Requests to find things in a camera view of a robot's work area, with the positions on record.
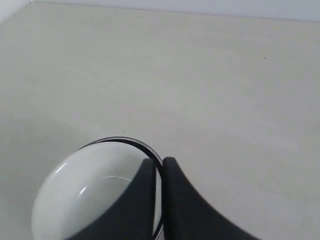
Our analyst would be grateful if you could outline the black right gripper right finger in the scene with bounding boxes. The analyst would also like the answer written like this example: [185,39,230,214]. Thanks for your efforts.
[162,157,256,240]

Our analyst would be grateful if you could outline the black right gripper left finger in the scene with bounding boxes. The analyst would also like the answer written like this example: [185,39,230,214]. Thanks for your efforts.
[74,159,156,240]

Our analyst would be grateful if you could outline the white ceramic bowl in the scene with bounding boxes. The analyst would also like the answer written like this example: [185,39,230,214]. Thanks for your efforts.
[31,142,150,240]

